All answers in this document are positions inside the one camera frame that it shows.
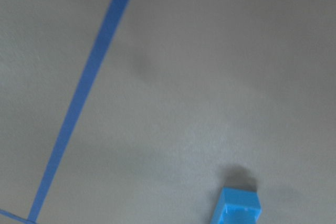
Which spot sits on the long blue toy block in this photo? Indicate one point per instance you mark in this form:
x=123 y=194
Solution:
x=237 y=206

